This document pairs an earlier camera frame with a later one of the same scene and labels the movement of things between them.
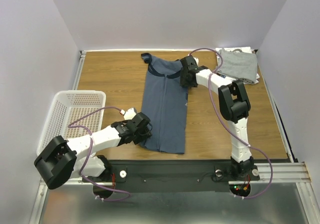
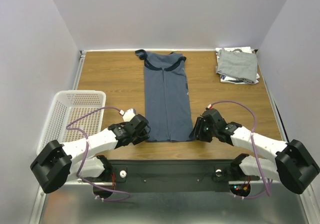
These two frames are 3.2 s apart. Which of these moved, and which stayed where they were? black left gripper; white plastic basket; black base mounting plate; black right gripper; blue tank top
Moved: blue tank top; black right gripper
Stayed: white plastic basket; black base mounting plate; black left gripper
